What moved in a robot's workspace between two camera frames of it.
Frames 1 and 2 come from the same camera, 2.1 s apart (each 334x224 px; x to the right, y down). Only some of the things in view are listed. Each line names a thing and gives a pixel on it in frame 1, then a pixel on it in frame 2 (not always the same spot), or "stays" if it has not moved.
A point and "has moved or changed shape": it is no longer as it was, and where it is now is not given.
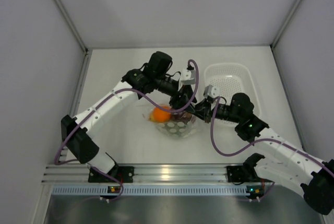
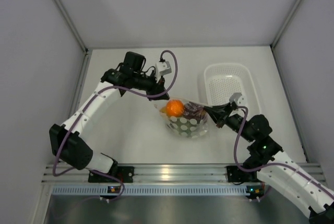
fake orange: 159,115 has moved or changed shape
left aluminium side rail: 75,102 stays
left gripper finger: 185,99 → 159,89
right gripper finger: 204,105 → 221,109
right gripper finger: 204,113 → 218,114
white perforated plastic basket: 228,79 stays
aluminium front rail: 143,173 stays
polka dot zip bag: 177,126 has moved or changed shape
